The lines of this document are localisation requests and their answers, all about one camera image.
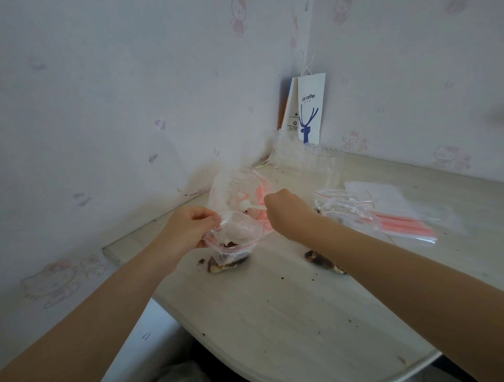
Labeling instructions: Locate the person's left hand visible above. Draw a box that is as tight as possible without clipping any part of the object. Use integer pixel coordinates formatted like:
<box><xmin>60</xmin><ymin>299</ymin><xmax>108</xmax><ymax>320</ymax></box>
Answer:
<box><xmin>157</xmin><ymin>205</ymin><xmax>222</xmax><ymax>263</ymax></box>

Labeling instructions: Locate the person's right hand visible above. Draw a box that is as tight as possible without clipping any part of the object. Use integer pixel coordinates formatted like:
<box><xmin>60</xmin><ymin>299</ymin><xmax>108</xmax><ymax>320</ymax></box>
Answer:
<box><xmin>263</xmin><ymin>188</ymin><xmax>330</xmax><ymax>243</ymax></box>

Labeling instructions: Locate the white plastic spoon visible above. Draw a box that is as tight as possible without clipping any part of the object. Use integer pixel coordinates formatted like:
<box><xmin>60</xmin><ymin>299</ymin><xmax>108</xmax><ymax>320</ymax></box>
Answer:
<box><xmin>238</xmin><ymin>199</ymin><xmax>269</xmax><ymax>212</ymax></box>

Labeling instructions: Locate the clear red-seal zip bag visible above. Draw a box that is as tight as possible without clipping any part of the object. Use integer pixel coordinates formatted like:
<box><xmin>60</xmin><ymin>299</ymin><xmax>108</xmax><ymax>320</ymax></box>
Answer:
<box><xmin>202</xmin><ymin>212</ymin><xmax>265</xmax><ymax>275</ymax></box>

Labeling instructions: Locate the person's left forearm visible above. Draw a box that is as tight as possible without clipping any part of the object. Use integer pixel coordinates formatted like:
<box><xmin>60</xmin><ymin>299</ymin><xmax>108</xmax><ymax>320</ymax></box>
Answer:
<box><xmin>0</xmin><ymin>235</ymin><xmax>182</xmax><ymax>382</ymax></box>

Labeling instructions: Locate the person's right forearm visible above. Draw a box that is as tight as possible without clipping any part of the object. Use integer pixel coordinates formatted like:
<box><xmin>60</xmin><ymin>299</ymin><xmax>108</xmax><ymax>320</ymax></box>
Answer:
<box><xmin>304</xmin><ymin>215</ymin><xmax>504</xmax><ymax>382</ymax></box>

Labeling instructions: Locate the clear round plastic container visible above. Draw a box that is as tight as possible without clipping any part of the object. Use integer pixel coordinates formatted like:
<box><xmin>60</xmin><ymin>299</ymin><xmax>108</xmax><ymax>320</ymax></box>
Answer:
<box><xmin>208</xmin><ymin>167</ymin><xmax>276</xmax><ymax>237</ymax></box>

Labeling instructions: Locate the brown cake piece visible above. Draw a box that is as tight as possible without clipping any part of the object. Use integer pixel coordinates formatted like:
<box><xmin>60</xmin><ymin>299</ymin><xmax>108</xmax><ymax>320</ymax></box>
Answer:
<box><xmin>207</xmin><ymin>242</ymin><xmax>250</xmax><ymax>274</ymax></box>
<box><xmin>304</xmin><ymin>250</ymin><xmax>347</xmax><ymax>275</ymax></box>

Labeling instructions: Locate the clear ribbed plastic lid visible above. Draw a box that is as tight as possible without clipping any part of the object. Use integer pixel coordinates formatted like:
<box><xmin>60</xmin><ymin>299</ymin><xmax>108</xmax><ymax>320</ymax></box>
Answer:
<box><xmin>269</xmin><ymin>131</ymin><xmax>344</xmax><ymax>186</ymax></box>

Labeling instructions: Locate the crumpled clear plastic wrap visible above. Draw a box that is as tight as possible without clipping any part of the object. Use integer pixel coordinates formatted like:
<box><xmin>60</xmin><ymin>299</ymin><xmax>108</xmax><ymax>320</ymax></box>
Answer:
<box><xmin>314</xmin><ymin>188</ymin><xmax>381</xmax><ymax>234</ymax></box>

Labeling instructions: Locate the white paper bag orange edge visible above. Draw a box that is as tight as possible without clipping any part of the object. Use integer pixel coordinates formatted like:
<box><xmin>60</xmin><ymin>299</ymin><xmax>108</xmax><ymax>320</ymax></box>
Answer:
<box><xmin>280</xmin><ymin>77</ymin><xmax>300</xmax><ymax>133</ymax></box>

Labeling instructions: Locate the white paper bag blue deer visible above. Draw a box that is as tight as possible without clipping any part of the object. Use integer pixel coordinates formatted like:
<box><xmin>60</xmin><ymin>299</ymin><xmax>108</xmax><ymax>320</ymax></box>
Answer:
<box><xmin>297</xmin><ymin>73</ymin><xmax>327</xmax><ymax>145</ymax></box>

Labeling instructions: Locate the pack of red-seal zip bags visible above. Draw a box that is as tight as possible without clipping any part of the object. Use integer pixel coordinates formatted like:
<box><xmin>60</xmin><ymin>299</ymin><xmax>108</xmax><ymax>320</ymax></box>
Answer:
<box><xmin>344</xmin><ymin>181</ymin><xmax>470</xmax><ymax>245</ymax></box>

